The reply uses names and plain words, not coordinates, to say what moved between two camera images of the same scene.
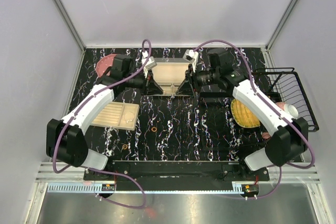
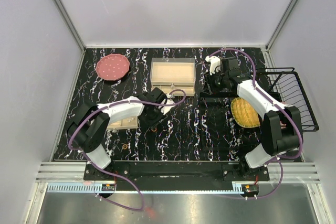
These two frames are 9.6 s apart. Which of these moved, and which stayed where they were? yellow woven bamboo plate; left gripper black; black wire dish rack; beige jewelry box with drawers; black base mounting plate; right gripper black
Moved: right gripper black; left gripper black
Stayed: black base mounting plate; beige jewelry box with drawers; yellow woven bamboo plate; black wire dish rack
